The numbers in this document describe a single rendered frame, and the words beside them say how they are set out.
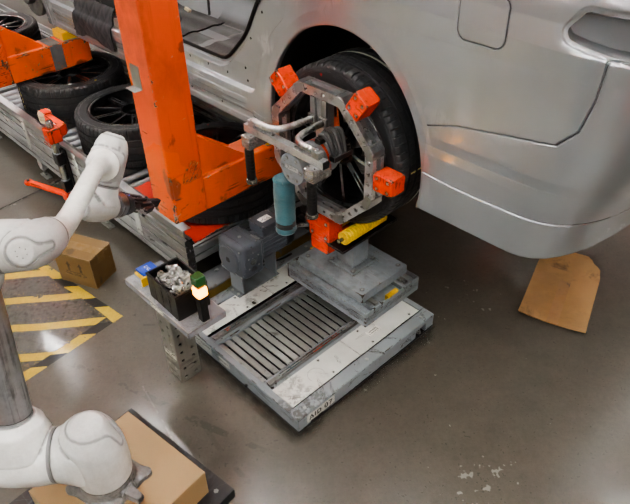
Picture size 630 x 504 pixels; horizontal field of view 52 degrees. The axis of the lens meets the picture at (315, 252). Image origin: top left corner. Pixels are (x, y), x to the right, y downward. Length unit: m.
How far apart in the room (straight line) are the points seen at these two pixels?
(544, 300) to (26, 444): 2.30
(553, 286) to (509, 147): 1.39
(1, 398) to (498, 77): 1.61
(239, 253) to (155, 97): 0.74
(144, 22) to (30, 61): 2.08
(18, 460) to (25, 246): 0.61
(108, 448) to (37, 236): 0.61
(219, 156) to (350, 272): 0.76
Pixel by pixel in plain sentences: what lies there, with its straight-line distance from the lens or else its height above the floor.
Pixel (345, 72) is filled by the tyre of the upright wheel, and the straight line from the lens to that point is 2.39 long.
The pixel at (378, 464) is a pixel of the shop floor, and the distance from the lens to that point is 2.51.
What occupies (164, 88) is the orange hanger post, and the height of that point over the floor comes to 1.11.
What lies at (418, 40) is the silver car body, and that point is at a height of 1.35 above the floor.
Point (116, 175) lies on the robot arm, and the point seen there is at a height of 1.04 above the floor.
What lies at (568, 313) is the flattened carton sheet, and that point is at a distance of 3.20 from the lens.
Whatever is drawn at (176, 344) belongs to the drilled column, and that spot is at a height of 0.22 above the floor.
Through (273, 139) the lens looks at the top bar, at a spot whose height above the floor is 0.98.
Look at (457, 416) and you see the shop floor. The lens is 2.67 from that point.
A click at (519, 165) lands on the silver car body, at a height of 1.07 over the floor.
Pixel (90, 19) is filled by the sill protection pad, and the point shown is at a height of 0.91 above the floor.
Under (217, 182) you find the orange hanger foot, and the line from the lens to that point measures 2.80.
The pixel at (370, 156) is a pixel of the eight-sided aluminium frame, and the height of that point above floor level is 0.95.
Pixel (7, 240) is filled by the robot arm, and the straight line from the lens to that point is 1.61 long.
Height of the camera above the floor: 2.07
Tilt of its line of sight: 38 degrees down
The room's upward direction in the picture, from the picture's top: 1 degrees counter-clockwise
